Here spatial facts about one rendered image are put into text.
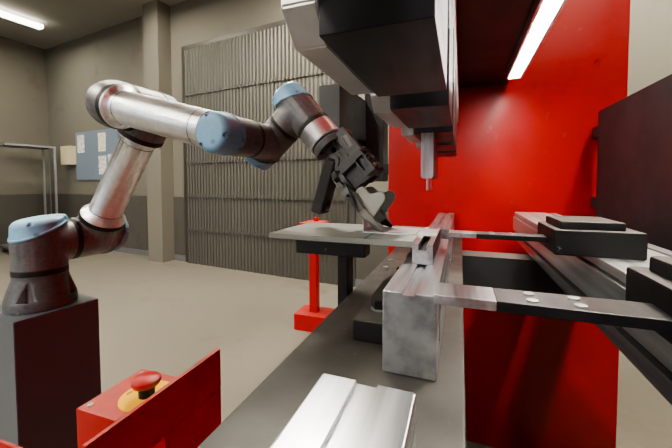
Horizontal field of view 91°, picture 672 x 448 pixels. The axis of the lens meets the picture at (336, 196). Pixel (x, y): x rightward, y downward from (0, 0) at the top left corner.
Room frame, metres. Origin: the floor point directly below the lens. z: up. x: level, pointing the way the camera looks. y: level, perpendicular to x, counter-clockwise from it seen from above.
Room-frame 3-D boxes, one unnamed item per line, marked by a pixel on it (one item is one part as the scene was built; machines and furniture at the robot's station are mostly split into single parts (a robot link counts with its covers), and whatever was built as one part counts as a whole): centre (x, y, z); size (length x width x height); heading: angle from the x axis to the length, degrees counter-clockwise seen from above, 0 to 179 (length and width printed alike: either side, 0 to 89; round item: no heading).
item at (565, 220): (0.55, -0.33, 1.01); 0.26 x 0.12 x 0.05; 69
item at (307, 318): (2.49, 0.16, 0.41); 0.25 x 0.20 x 0.83; 69
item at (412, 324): (0.55, -0.15, 0.92); 0.39 x 0.06 x 0.10; 159
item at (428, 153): (0.60, -0.17, 1.13); 0.10 x 0.02 x 0.10; 159
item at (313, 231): (0.65, -0.03, 1.00); 0.26 x 0.18 x 0.01; 69
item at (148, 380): (0.48, 0.28, 0.79); 0.04 x 0.04 x 0.04
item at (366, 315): (0.58, -0.10, 0.89); 0.30 x 0.05 x 0.03; 159
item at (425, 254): (0.59, -0.16, 0.98); 0.20 x 0.03 x 0.03; 159
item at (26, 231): (0.87, 0.77, 0.94); 0.13 x 0.12 x 0.14; 157
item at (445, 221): (1.11, -0.36, 0.92); 0.50 x 0.06 x 0.10; 159
